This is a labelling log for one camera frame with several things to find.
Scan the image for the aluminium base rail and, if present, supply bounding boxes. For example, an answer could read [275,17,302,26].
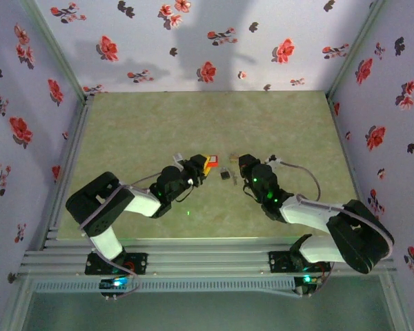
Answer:
[19,239,397,277]

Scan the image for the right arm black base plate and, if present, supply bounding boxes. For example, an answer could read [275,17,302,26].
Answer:
[268,250,332,274]

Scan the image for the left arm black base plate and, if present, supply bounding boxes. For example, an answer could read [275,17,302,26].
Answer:
[85,251,148,276]

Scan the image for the aluminium side rail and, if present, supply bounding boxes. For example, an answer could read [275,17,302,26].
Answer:
[41,93,95,249]
[326,92,373,242]

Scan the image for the white slotted cable duct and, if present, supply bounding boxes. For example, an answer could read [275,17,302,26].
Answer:
[32,278,296,294]

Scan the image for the aluminium corner post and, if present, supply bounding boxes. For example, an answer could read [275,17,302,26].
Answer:
[20,0,89,103]
[326,0,389,97]

